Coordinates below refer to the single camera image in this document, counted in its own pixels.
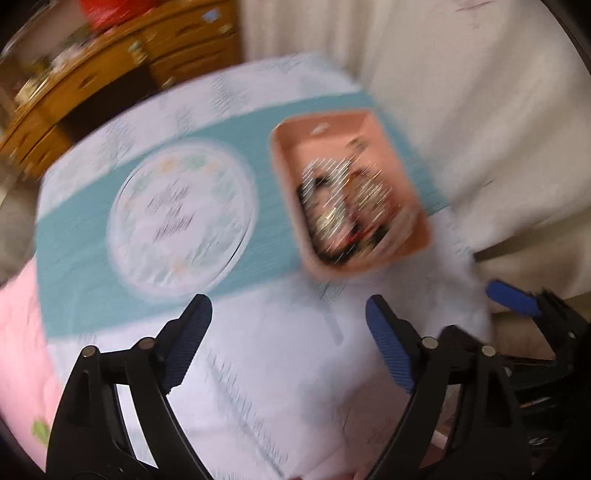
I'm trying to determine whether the black bead bracelet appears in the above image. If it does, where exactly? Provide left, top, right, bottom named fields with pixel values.
left=297, top=179, right=394, bottom=264

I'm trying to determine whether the gold chain comb ornament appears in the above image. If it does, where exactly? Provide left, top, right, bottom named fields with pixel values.
left=345, top=168, right=396, bottom=231

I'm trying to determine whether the white pearl necklace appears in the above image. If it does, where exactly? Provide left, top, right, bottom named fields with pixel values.
left=299, top=158, right=357, bottom=222

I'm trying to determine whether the pink blanket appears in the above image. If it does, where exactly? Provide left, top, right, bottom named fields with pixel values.
left=0, top=260, right=63, bottom=468

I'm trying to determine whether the pink plastic tray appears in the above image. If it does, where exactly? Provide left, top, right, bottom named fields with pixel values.
left=270, top=109, right=432, bottom=280

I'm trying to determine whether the tree-print tablecloth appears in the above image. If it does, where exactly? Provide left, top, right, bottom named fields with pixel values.
left=35, top=54, right=491, bottom=479

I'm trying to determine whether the wooden desk with drawers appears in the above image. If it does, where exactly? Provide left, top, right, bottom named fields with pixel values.
left=1, top=1, right=242, bottom=180

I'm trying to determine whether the red plastic bag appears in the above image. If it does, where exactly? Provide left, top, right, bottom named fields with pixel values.
left=78, top=0, right=161, bottom=31

